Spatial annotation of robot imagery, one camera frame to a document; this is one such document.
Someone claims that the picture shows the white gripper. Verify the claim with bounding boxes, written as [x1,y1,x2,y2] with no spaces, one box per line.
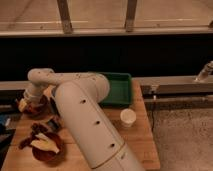
[18,83,45,112]

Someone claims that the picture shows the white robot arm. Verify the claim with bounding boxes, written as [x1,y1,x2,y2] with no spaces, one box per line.
[21,68,145,171]

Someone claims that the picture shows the purple bowl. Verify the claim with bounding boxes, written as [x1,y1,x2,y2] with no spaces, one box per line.
[21,96,48,117]

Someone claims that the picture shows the red bowl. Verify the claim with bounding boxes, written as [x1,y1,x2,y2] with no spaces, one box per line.
[30,132,62,162]

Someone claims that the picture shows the dark red grapes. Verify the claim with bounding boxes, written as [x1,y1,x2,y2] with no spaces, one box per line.
[18,123,48,149]

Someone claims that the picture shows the black marker pen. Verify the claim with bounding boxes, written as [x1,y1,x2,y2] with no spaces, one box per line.
[50,98,60,116]

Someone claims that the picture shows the small dark metal clip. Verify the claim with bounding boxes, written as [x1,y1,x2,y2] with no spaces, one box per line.
[46,117,61,132]

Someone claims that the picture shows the yellow banana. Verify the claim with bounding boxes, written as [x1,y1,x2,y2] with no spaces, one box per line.
[30,133,60,153]

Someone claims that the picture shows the green plastic tray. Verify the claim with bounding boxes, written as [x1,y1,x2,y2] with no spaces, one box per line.
[100,72,132,107]

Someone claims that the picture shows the white paper cup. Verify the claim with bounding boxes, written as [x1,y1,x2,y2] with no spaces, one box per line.
[120,108,136,128]

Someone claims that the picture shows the grey faucet fixture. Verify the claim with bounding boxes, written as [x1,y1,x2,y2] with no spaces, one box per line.
[195,61,213,82]

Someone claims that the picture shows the metal window frame rail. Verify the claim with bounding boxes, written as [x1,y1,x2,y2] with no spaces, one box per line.
[0,0,213,37]

